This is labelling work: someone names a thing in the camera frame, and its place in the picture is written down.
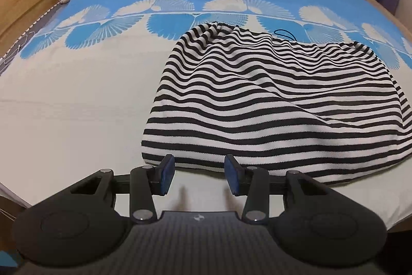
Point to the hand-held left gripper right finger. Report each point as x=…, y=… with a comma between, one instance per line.
x=232, y=176

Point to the blue white patterned bedsheet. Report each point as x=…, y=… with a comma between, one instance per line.
x=80, y=101

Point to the grey mattress edge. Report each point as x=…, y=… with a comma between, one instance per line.
x=29, y=33

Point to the black white striped garment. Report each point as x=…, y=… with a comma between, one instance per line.
x=257, y=107

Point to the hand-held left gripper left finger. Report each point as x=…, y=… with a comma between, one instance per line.
x=166, y=173

